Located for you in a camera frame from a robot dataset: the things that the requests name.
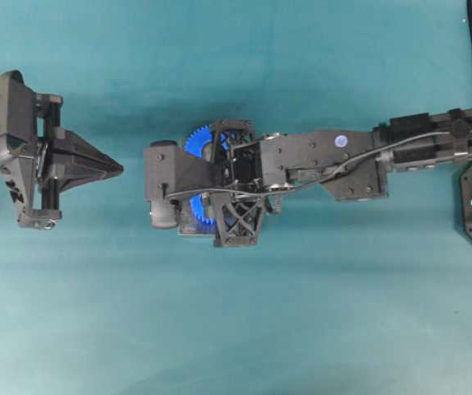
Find blue lower gear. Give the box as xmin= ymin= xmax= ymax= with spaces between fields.
xmin=189 ymin=194 xmax=216 ymax=225

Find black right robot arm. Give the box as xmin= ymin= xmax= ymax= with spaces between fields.
xmin=209 ymin=109 xmax=472 ymax=247

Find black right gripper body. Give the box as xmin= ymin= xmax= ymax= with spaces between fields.
xmin=209 ymin=119 xmax=266 ymax=248

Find dark gear base plate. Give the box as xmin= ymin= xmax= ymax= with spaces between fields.
xmin=178 ymin=201 xmax=216 ymax=237

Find black camera cable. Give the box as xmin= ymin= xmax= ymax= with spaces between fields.
xmin=163 ymin=125 xmax=472 ymax=202

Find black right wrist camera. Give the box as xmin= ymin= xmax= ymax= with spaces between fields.
xmin=143 ymin=140 xmax=217 ymax=229

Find blue gear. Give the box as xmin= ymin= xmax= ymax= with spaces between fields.
xmin=189 ymin=194 xmax=216 ymax=225
xmin=184 ymin=125 xmax=213 ymax=161

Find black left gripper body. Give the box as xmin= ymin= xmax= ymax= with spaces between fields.
xmin=0 ymin=70 xmax=63 ymax=230

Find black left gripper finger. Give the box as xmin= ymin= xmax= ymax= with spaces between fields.
xmin=52 ymin=127 xmax=122 ymax=168
xmin=49 ymin=163 xmax=124 ymax=192

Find blue upper gear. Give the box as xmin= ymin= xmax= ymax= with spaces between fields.
xmin=184 ymin=125 xmax=213 ymax=161

